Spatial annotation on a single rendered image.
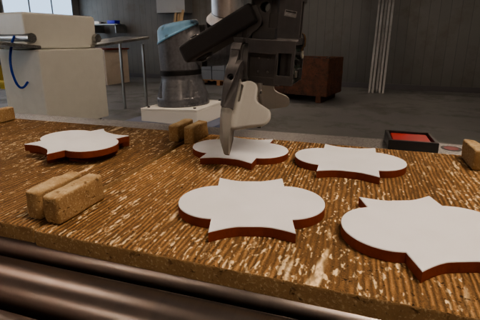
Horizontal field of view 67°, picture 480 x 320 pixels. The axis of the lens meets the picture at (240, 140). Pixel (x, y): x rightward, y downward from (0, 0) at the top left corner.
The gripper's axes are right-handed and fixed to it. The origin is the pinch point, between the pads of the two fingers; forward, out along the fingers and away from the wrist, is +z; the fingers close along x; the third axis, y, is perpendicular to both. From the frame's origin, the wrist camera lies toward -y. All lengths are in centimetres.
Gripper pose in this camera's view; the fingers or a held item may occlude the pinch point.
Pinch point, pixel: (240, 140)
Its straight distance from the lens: 51.1
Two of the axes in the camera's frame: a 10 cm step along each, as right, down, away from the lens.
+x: 3.1, -2.5, 9.2
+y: 9.5, 1.4, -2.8
